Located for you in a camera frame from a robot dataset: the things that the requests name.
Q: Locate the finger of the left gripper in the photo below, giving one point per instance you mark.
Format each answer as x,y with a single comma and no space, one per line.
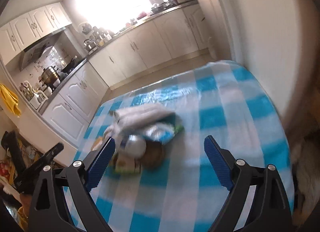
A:
27,176

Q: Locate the white lower kitchen cabinets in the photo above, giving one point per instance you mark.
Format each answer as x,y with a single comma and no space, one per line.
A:
168,38

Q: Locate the silver wipes packet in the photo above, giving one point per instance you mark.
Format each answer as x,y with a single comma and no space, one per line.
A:
134,142

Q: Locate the blue checkered tablecloth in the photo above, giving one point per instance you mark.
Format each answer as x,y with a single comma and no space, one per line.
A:
221,99

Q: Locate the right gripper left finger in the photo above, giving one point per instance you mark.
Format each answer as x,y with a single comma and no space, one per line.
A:
49,209

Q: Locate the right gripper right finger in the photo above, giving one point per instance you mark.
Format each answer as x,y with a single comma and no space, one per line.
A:
257,200

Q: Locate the steel cooking pot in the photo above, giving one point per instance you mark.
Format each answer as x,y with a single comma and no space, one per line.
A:
50,77

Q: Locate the steel range hood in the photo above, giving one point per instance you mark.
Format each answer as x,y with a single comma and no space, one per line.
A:
37,49

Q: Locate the steel kettle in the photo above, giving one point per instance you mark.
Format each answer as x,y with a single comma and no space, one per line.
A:
90,44

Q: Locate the green white small carton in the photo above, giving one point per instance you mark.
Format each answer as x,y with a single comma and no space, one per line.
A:
125,165

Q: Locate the brown round fruit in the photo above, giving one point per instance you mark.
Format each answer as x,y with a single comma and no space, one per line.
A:
153,156

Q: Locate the white kitchen cabinets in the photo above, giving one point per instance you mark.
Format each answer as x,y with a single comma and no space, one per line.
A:
26,29
168,38

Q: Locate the white upper kitchen cabinets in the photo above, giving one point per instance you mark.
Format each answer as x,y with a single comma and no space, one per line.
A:
26,29

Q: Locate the yellow hanging cloth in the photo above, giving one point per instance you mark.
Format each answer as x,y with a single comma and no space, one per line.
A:
10,99

